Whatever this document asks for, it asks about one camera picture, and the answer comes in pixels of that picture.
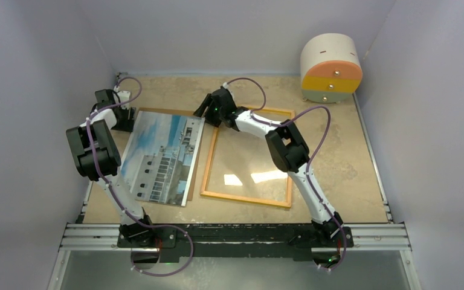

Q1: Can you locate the yellow wooden picture frame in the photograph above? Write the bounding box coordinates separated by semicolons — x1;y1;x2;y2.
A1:
200;127;293;209

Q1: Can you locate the clear acrylic sheet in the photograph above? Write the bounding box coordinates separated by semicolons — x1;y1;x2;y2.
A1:
207;126;288;201

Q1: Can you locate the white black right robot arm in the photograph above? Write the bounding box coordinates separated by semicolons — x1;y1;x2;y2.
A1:
193;87;347;246

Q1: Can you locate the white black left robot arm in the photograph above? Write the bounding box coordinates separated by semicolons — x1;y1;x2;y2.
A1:
66;89;156;247

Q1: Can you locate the building photo print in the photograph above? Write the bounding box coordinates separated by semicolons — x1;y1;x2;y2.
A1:
120;110;206;207

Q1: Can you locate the brown cardboard backing board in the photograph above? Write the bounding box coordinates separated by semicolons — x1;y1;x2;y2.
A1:
135;106;207;202

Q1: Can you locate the round three-drawer cabinet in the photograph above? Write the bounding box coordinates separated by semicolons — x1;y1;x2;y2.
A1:
300;33;363;103

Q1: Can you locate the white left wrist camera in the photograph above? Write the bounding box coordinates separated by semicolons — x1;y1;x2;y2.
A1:
113;86;131;103

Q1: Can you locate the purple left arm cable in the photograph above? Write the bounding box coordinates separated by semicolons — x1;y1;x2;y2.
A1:
85;77;195;278

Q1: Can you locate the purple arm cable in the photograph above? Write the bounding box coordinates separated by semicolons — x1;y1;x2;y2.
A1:
222;77;348;273
85;77;195;278

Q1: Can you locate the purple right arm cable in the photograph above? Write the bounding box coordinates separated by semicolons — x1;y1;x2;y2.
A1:
222;77;348;273

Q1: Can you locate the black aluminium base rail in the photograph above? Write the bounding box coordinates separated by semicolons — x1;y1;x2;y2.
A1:
60;224;411;265

